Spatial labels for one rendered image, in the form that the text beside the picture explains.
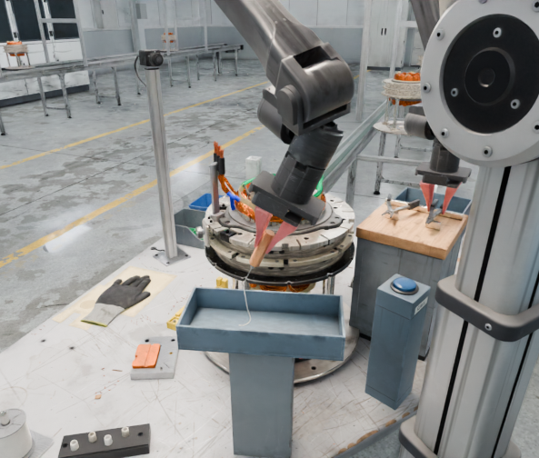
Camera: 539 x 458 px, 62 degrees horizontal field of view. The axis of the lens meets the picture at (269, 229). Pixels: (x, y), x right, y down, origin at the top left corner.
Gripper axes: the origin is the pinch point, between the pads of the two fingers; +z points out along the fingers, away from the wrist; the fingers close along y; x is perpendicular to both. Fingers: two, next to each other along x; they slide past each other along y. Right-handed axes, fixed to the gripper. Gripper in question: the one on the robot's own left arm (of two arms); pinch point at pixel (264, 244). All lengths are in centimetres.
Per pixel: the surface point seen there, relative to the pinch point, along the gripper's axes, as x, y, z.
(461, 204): -58, -37, -5
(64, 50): -763, 572, 255
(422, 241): -30.4, -26.6, -1.0
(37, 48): -699, 582, 254
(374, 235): -32.4, -18.4, 3.5
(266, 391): 3.8, -11.2, 21.2
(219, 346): 6.7, -1.3, 15.2
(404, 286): -15.5, -24.7, 2.8
